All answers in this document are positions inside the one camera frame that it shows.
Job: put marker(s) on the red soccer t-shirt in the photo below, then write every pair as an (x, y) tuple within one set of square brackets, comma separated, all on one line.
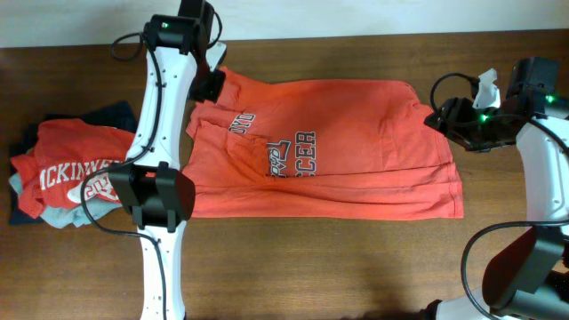
[(332, 148)]

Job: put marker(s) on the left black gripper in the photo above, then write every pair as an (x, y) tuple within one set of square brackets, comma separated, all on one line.
[(212, 90)]

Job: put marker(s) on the folded light grey garment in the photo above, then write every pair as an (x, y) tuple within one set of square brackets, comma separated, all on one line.
[(57, 217)]

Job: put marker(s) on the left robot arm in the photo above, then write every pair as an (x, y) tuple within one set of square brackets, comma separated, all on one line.
[(182, 64)]

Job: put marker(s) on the folded red McKinney t-shirt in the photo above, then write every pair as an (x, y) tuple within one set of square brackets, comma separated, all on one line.
[(67, 150)]

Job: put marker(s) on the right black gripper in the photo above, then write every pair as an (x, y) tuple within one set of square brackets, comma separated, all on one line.
[(454, 111)]

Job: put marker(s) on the folded navy garment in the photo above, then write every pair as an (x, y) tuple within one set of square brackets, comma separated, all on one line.
[(117, 115)]

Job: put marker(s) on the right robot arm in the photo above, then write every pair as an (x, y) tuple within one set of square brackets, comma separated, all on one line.
[(521, 281)]

